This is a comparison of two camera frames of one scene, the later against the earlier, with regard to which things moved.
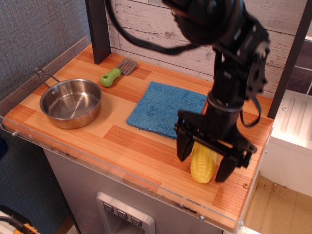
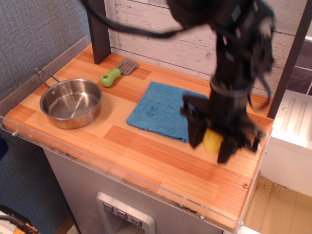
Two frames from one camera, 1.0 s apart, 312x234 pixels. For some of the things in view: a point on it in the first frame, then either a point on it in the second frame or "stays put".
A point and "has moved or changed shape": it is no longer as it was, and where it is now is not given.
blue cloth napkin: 157,109 stays put
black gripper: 218,126 -> 227,116
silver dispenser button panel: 117,217 stays put
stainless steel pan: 71,104 stays put
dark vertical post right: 284,83 stays put
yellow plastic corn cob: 203,162 has moved or changed shape
